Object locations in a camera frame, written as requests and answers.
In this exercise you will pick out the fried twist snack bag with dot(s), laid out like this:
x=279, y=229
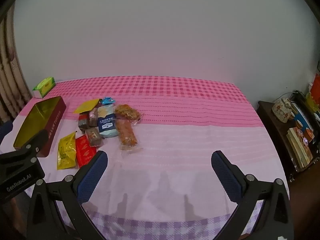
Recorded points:
x=126, y=112

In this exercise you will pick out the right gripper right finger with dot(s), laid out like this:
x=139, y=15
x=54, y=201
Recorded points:
x=244, y=190

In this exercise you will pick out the grey red-band snack bar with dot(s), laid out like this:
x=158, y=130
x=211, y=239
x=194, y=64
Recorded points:
x=83, y=122

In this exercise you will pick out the red gold toffee tin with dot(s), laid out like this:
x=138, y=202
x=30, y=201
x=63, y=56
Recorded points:
x=45, y=114

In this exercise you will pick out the small blue candy wrapper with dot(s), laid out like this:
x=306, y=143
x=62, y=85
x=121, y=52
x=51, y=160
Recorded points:
x=107, y=101

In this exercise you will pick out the beige patterned curtain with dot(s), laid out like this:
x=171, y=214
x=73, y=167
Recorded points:
x=15, y=93

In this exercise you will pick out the blue cracker packet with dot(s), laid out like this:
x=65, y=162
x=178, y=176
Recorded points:
x=107, y=121

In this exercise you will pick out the pink brown snack bar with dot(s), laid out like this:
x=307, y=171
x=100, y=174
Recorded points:
x=93, y=117

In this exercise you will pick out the brown sesame cake packet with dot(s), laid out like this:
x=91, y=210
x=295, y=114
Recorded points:
x=94, y=137

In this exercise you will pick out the dark wooden side cabinet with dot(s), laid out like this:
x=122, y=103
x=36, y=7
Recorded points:
x=305, y=119

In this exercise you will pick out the green tissue box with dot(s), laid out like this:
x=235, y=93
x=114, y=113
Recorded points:
x=44, y=87

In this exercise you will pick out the floral ceramic teapot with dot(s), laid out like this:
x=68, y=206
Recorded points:
x=282, y=109

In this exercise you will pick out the yellow foil snack packet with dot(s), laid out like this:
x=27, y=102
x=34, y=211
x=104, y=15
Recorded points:
x=66, y=152

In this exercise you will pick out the orange long snack bag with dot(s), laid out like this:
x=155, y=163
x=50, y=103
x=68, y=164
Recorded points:
x=129, y=144

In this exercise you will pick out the stack of books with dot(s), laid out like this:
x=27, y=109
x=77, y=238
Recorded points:
x=300, y=146

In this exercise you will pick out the red snack packet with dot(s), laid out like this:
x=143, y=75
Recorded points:
x=84, y=151

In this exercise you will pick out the pink checked tablecloth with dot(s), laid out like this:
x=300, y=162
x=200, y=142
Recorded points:
x=166, y=187

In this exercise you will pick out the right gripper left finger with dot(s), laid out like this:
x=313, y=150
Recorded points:
x=77, y=189

